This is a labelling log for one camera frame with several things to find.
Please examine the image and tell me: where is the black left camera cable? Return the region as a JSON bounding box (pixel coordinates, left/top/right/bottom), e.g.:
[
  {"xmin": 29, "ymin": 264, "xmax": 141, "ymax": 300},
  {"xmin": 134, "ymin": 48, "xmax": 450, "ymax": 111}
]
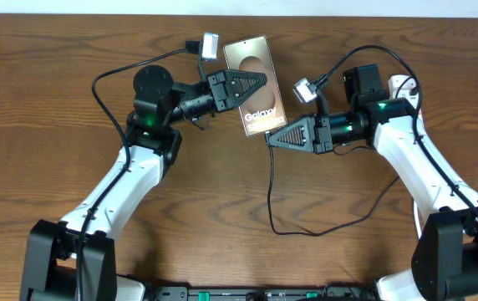
[{"xmin": 74, "ymin": 39, "xmax": 202, "ymax": 301}]

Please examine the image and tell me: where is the white power strip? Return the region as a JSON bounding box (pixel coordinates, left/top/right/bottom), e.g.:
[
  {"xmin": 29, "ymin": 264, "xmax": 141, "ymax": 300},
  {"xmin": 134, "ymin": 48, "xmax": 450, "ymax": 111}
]
[{"xmin": 388, "ymin": 74, "xmax": 420, "ymax": 108}]

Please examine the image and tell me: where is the black USB charger cable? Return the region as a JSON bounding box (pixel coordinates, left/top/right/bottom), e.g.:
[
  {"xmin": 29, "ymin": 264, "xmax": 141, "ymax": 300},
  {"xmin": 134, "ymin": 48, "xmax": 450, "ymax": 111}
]
[{"xmin": 263, "ymin": 75, "xmax": 420, "ymax": 237}]

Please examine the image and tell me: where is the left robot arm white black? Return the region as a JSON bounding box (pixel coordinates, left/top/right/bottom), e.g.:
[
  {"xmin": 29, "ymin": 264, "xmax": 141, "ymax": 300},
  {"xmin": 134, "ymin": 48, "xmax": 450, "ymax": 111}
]
[{"xmin": 19, "ymin": 65, "xmax": 267, "ymax": 300}]

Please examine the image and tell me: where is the white power strip cord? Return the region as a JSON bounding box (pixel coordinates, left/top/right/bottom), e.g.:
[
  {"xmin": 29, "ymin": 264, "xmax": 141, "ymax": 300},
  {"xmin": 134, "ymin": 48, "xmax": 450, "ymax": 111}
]
[{"xmin": 412, "ymin": 199, "xmax": 424, "ymax": 239}]

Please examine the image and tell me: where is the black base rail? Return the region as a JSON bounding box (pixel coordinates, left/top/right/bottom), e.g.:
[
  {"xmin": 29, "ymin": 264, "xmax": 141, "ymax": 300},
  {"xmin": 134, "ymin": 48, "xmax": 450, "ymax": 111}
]
[{"xmin": 113, "ymin": 285, "xmax": 390, "ymax": 301}]

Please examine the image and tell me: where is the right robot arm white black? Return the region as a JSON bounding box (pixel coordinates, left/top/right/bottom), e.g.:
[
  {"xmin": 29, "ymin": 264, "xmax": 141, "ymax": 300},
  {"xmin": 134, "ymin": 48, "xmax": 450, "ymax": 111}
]
[{"xmin": 266, "ymin": 64, "xmax": 478, "ymax": 300}]

